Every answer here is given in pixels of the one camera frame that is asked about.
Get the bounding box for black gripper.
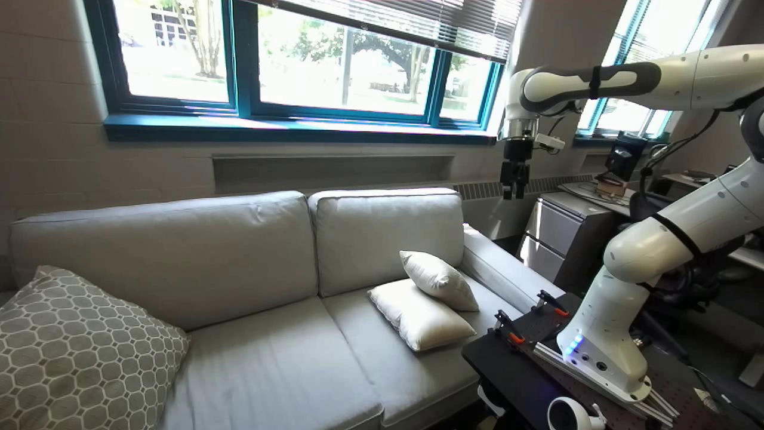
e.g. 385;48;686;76
499;138;538;203

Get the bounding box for red black clamp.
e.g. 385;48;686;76
491;308;530;352
535;286;575;321

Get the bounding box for narrow teal framed window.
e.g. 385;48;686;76
572;0;735;149

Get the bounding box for large grey patterned pillow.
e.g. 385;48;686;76
0;262;193;430

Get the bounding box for black monitor device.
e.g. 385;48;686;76
604;140;649;183

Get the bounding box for dark grey filing cabinet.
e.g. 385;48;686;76
517;188;625;298

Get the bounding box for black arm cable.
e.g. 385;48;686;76
634;91;764;211

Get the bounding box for white desk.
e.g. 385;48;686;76
556;167;764;275

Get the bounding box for wide teal framed window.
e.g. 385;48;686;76
82;0;508;145

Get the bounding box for grey window blinds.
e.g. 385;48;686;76
251;0;526;65

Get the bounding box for light grey fabric couch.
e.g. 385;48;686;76
8;187;567;430

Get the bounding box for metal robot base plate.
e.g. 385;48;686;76
530;339;681;425

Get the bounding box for wall vent grille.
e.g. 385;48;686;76
452;177;511;203

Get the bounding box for black robot table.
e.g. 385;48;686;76
461;289;701;430

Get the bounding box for small cream pleated pillow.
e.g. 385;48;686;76
396;248;482;316
366;278;479;355

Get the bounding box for white mug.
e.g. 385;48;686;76
545;395;609;430

